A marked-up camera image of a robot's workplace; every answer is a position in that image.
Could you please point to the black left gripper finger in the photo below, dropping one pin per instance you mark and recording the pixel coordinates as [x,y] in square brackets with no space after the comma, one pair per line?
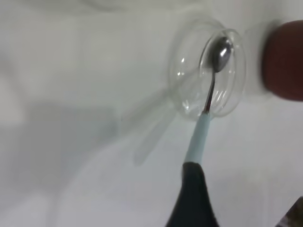
[195,203]

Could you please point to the red ceramic mug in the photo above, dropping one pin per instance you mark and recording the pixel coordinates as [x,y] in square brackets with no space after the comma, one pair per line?
[286,61]

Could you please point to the clear round glass lid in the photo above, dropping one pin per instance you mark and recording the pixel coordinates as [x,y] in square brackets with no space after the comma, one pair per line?
[189,78]

